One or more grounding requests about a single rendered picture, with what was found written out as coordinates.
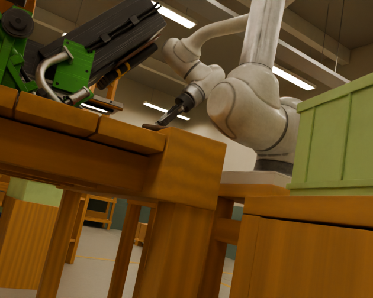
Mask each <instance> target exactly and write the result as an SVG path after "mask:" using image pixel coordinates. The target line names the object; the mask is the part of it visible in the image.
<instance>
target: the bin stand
mask: <svg viewBox="0 0 373 298"><path fill-rule="evenodd" d="M127 203H128V206H127V211H126V216H125V219H124V224H123V229H122V232H121V237H120V242H119V246H118V251H117V256H116V259H115V264H114V269H113V272H112V277H111V282H110V287H109V291H108V296H107V298H122V295H123V290H124V285H125V282H126V277H127V271H128V266H129V262H130V257H131V252H132V249H133V244H134V239H135V235H136V230H137V225H138V221H139V216H140V211H141V208H142V207H141V206H146V207H150V208H151V210H150V216H149V221H148V224H147V229H146V235H145V238H144V244H143V249H142V254H141V258H140V263H139V269H138V272H137V277H136V282H135V286H134V292H133V297H132V298H139V293H140V288H141V284H142V279H143V273H144V268H145V265H146V259H147V254H148V250H149V245H150V239H151V236H152V231H153V225H154V222H155V216H156V211H157V206H158V203H149V202H141V201H136V200H127Z"/></svg>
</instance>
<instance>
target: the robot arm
mask: <svg viewBox="0 0 373 298"><path fill-rule="evenodd" d="M294 1H295V0H252V3H251V7H250V13H248V14H245V15H241V16H238V17H234V18H230V19H227V20H223V21H219V22H215V23H212V24H208V25H206V26H204V27H202V28H200V29H199V30H197V31H196V32H195V33H193V34H192V35H191V36H190V37H188V38H182V39H181V40H179V39H177V38H170V39H167V40H166V41H165V42H164V44H163V46H162V56H163V58H164V59H165V61H166V62H167V64H168V65H169V66H170V67H171V69H172V70H173V71H174V72H175V73H176V74H178V75H179V76H180V77H182V78H183V79H184V80H185V81H186V82H187V84H188V86H187V87H185V88H184V89H183V90H182V91H181V94H180V95H179V96H178V97H177V98H175V104H176V105H175V106H172V107H171V108H170V110H168V111H166V113H165V114H164V115H163V116H162V117H161V118H160V119H159V120H158V121H157V122H155V124H154V125H160V126H167V124H168V123H170V122H171V121H172V120H173V119H175V118H176V117H177V116H178V115H179V114H181V113H182V112H184V113H187V112H189V111H190V110H191V109H192V108H195V107H197V106H198V105H199V104H200V103H201V102H202V101H204V99H206V98H208V99H207V106H206V110H207V115H208V118H209V120H210V121H211V123H212V124H213V125H214V126H215V128H216V129H217V130H218V131H220V132H221V133H222V134H223V135H224V136H226V137H227V138H229V139H231V140H233V141H234V142H236V143H238V144H241V145H243V146H245V147H248V148H252V149H253V150H254V152H255V153H257V156H256V162H255V166H254V169H253V171H275V172H278V173H281V174H284V175H287V176H290V177H292V171H293V165H294V157H295V149H296V144H297V135H298V127H299V122H300V114H298V113H296V111H297V104H298V103H300V102H302V101H301V100H299V99H297V98H293V97H281V98H280V97H279V82H278V79H277V78H276V77H275V75H274V74H273V72H272V70H273V66H274V60H275V54H276V48H277V44H278V37H279V31H280V28H281V21H282V15H283V11H284V9H285V8H286V7H287V6H289V5H290V4H291V3H293V2H294ZM243 31H245V38H244V42H243V47H242V53H241V56H240V62H239V66H238V67H236V68H235V69H233V70H232V71H231V72H230V73H229V74H228V75H227V78H226V79H225V73H224V70H223V69H222V68H221V67H220V66H219V65H215V64H213V65H209V66H207V65H205V64H203V63H202V62H200V61H199V59H200V55H201V47H202V45H203V44H204V43H205V42H206V41H207V40H209V39H211V38H214V37H219V36H223V35H229V34H234V33H239V32H243Z"/></svg>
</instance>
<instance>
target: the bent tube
mask: <svg viewBox="0 0 373 298"><path fill-rule="evenodd" d="M73 59H74V57H73V56H72V54H71V53H70V51H69V50H68V49H67V47H66V46H65V45H64V46H63V48H62V51H61V53H57V54H55V55H52V56H49V57H46V58H45V59H43V60H42V61H41V62H40V63H39V64H38V66H37V68H36V71H35V80H36V84H37V86H38V88H39V89H40V88H43V89H44V91H45V92H46V93H47V95H46V98H47V99H51V100H53V101H57V102H60V103H63V102H62V101H61V100H60V99H59V98H58V97H57V95H56V94H55V93H54V92H53V91H52V89H51V88H50V87H49V86H48V84H47V83H46V80H45V77H44V75H45V72H46V70H47V69H48V68H49V67H50V66H52V65H54V64H57V63H60V62H62V61H65V60H67V61H68V62H69V64H72V62H73Z"/></svg>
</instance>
